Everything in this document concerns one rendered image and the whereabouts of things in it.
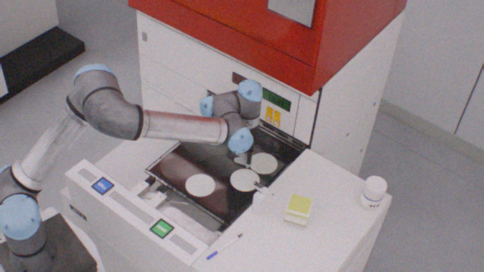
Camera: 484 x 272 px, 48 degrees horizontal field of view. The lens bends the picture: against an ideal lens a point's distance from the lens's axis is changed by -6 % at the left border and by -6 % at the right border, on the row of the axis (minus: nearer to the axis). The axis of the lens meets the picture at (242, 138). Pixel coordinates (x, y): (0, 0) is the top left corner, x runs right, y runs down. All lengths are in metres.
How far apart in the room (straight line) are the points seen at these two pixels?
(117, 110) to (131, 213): 0.45
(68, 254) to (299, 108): 0.88
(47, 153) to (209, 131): 0.46
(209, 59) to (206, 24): 0.19
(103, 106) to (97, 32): 2.81
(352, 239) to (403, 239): 1.31
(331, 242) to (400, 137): 1.91
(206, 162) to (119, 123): 0.62
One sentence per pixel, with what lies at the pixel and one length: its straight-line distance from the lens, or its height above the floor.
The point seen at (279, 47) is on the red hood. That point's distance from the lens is 1.78.
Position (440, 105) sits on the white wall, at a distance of 3.54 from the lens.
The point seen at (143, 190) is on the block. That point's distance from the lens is 1.94.
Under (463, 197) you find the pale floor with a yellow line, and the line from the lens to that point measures 3.42.
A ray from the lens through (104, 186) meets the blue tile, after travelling 1.89.
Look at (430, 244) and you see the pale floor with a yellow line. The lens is 3.13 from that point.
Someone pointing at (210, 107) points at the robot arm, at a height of 1.24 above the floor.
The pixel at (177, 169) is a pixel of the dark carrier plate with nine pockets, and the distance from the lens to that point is 2.00.
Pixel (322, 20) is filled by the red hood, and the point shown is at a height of 1.51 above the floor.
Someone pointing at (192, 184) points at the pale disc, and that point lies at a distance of 1.96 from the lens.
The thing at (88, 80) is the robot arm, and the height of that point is 1.42.
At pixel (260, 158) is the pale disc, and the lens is 2.05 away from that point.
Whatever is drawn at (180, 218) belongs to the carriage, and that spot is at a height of 0.88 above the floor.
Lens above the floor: 2.39
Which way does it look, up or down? 45 degrees down
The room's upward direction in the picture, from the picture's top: 5 degrees clockwise
